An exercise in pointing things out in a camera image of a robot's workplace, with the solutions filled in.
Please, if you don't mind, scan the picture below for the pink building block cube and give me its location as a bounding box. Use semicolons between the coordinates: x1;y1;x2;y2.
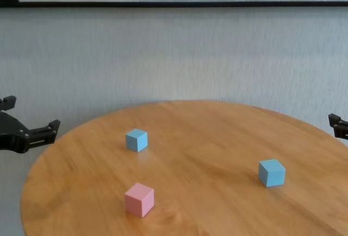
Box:
124;183;155;218

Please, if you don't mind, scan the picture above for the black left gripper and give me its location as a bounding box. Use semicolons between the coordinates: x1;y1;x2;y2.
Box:
0;95;61;154

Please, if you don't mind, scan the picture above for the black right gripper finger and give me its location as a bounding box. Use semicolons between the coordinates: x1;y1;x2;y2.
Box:
328;113;348;140

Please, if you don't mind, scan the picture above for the blue building block cube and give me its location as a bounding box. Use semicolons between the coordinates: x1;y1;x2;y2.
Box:
125;128;148;153
258;159;286;188

